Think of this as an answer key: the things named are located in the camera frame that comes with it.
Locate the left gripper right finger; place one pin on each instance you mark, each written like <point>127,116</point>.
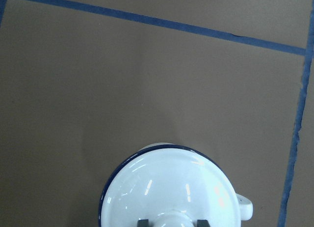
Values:
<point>202,223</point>

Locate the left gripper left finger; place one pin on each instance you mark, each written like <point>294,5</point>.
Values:
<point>143,223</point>

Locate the white enamel cup lid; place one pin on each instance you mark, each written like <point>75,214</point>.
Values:
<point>171,186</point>

